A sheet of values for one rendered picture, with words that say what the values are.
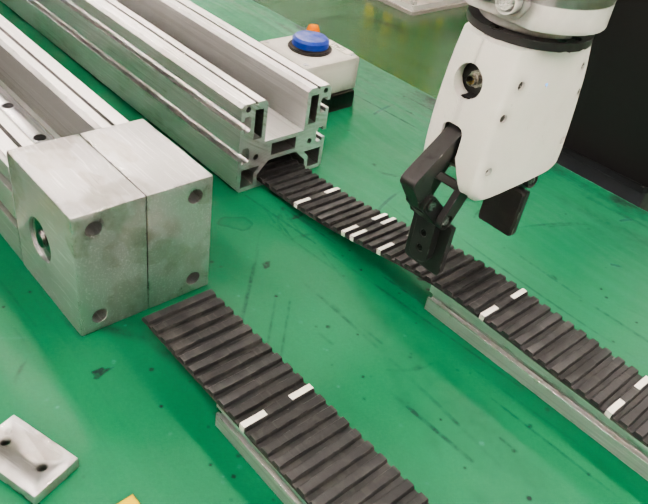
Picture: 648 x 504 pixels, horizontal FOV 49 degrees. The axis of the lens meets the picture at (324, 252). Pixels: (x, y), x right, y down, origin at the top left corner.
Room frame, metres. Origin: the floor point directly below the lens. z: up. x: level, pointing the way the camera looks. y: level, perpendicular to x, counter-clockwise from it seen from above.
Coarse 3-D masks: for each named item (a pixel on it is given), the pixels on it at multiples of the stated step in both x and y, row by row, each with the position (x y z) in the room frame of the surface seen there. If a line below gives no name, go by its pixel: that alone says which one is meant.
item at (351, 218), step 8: (360, 208) 0.51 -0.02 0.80; (368, 208) 0.51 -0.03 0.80; (344, 216) 0.49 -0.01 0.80; (352, 216) 0.50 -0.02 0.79; (360, 216) 0.49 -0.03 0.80; (368, 216) 0.50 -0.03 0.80; (328, 224) 0.48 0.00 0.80; (336, 224) 0.48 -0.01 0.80; (344, 224) 0.48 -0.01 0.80; (352, 224) 0.48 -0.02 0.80; (336, 232) 0.47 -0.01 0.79
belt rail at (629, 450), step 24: (432, 288) 0.41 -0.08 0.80; (432, 312) 0.40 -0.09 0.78; (456, 312) 0.40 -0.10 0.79; (480, 336) 0.38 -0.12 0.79; (504, 360) 0.36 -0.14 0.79; (528, 360) 0.35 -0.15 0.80; (528, 384) 0.35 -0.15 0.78; (552, 384) 0.34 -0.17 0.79; (576, 408) 0.32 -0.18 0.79; (600, 432) 0.31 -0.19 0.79; (624, 432) 0.30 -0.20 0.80; (624, 456) 0.30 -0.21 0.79
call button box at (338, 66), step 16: (272, 48) 0.72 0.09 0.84; (288, 48) 0.73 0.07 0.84; (336, 48) 0.75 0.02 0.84; (304, 64) 0.69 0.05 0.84; (320, 64) 0.70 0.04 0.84; (336, 64) 0.71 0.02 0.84; (352, 64) 0.73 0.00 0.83; (336, 80) 0.72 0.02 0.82; (352, 80) 0.73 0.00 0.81; (336, 96) 0.72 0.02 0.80; (352, 96) 0.74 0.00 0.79
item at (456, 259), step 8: (448, 256) 0.44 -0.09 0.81; (456, 256) 0.44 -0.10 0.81; (464, 256) 0.44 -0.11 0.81; (472, 256) 0.44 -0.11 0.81; (448, 264) 0.43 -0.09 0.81; (456, 264) 0.43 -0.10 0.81; (464, 264) 0.43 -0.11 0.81; (416, 272) 0.41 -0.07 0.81; (424, 272) 0.41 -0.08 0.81; (448, 272) 0.42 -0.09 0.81; (432, 280) 0.40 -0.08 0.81
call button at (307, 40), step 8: (296, 32) 0.74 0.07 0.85; (304, 32) 0.74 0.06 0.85; (312, 32) 0.75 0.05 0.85; (296, 40) 0.72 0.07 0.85; (304, 40) 0.72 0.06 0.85; (312, 40) 0.73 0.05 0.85; (320, 40) 0.73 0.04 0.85; (328, 40) 0.74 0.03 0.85; (304, 48) 0.72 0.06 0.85; (312, 48) 0.72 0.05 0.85; (320, 48) 0.72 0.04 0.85
